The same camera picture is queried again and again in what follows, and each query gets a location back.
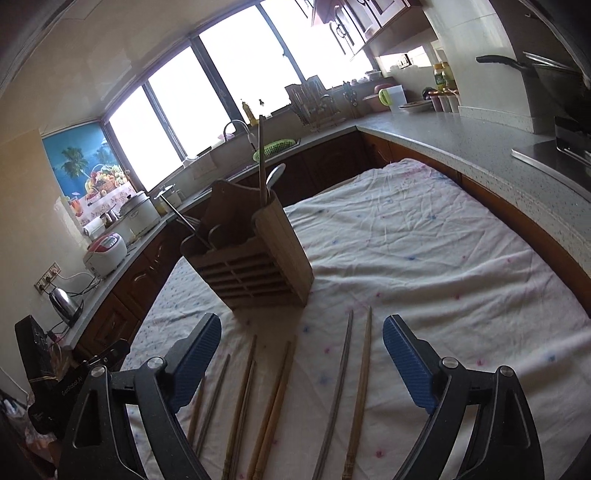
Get gas stove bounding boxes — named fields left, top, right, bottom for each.
left=510, top=115, right=591, bottom=191

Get tropical fruit wall poster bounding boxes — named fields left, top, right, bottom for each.
left=41, top=121, right=139, bottom=228

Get wooden upper cabinets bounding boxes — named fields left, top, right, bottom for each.
left=295, top=0, right=423, bottom=59

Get wooden utensil holder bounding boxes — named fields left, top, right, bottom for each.
left=180, top=180, right=315, bottom=311

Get metal spoon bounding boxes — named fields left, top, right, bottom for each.
left=265, top=164, right=288, bottom=193

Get wall power outlet strip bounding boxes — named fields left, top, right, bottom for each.
left=34, top=262, right=63, bottom=294

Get cream rice cooker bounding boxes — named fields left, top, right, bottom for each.
left=117, top=191, right=161, bottom=232

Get seasoning jars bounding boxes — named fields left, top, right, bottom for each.
left=429, top=90, right=462, bottom=114

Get wooden chopstick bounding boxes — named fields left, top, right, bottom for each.
left=253, top=340, right=297, bottom=480
left=342, top=307, right=373, bottom=480
left=222, top=335, right=258, bottom=480
left=247, top=342, right=291, bottom=480

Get floral white tablecloth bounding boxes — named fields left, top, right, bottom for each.
left=117, top=157, right=591, bottom=480

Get kitchen window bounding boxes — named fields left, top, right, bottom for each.
left=104, top=0, right=376, bottom=192

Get black wok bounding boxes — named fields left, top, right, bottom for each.
left=475, top=51, right=586, bottom=95

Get yellow cooking oil bottle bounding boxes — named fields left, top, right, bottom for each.
left=433, top=62, right=458, bottom=92

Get steel electric kettle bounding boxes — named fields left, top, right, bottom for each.
left=49, top=287, right=84, bottom=326

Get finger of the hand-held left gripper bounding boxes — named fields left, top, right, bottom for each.
left=85, top=339, right=132, bottom=370

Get red and white rice cooker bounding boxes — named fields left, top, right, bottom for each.
left=83, top=233, right=128, bottom=278

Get sink faucet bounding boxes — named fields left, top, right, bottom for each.
left=224, top=120, right=257, bottom=151

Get metal dish rack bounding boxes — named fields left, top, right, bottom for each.
left=284, top=76, right=347, bottom=128

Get pink plastic container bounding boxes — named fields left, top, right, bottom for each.
left=362, top=83, right=393, bottom=112

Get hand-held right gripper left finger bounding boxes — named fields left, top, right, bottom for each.
left=55, top=313, right=223, bottom=480

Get white pitcher with green lid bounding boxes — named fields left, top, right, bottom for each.
left=379, top=85, right=407, bottom=112

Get metal kitchen utensil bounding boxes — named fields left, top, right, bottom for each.
left=161, top=196, right=209, bottom=251

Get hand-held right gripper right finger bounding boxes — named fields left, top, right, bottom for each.
left=382, top=315, right=546, bottom=480

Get green plastic colander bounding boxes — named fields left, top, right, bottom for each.
left=253, top=140, right=297, bottom=162

